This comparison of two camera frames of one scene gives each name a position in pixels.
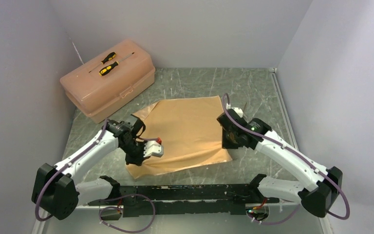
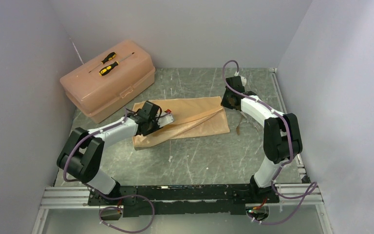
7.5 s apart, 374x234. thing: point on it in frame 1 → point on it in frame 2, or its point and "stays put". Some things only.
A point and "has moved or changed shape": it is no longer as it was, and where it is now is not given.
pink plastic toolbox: (100, 87) stays put
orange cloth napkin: (190, 132) has moved or changed shape
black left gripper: (138, 159) → (156, 126)
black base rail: (197, 199) stays put
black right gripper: (227, 144) → (224, 102)
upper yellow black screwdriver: (110, 57) stays put
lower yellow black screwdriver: (106, 69) stays put
